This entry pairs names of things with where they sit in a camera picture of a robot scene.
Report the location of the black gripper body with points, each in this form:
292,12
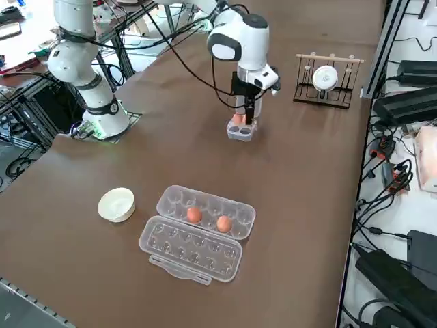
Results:
246,90

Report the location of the brown egg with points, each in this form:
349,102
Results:
194,215
238,119
224,223

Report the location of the pale pink box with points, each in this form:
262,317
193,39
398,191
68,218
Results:
426,160

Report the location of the aluminium frame post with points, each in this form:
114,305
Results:
382,51

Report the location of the white cup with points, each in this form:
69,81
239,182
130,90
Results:
325,78

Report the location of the transparent twelve-slot egg tray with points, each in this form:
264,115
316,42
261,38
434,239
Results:
191,253

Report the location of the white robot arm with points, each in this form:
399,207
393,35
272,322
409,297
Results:
252,48

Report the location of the grey aluminium frame rail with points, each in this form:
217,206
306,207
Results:
30,300

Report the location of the black power brick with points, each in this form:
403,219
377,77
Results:
392,283
406,106
418,72
423,253

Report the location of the white bowl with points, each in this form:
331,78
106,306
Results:
116,205

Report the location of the red black power strip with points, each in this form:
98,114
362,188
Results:
382,147
396,177

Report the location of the small four-slot egg tray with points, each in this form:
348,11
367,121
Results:
240,134

